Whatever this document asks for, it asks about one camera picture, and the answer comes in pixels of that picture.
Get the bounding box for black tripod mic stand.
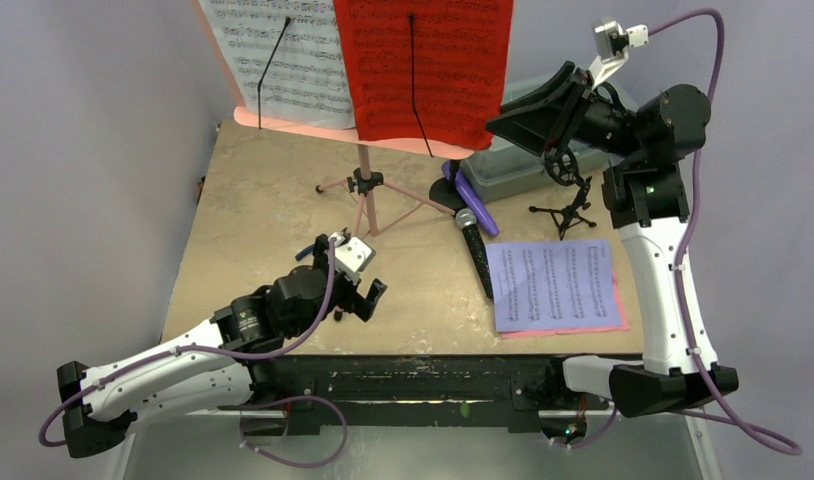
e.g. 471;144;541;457
528;147;598;240

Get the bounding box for left white sheet music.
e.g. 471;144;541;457
199;0;355;130

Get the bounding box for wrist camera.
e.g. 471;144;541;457
329;232;376;285
587;17;649;90

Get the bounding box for blue-handled pliers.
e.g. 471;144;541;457
295;244;322;262

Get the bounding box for blue sheet music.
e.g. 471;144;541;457
486;239;620;333

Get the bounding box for black round-base mic stand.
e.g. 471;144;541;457
429;160;468;212

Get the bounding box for red sheet music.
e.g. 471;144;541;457
334;0;514;150

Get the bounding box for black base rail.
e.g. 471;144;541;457
118;354;706;439

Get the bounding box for silver condenser microphone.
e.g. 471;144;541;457
454;208;494;300

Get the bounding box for pink music stand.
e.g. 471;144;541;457
191;0;514;319

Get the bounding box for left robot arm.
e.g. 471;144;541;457
57;266;387;458

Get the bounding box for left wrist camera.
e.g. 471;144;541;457
329;232;376;285

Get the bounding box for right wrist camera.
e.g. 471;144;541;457
587;17;649;90

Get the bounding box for purple microphone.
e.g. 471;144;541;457
441;160;500;238

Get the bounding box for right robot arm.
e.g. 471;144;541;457
485;62;739;418

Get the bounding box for pink sheet music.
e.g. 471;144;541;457
499;272;631;339

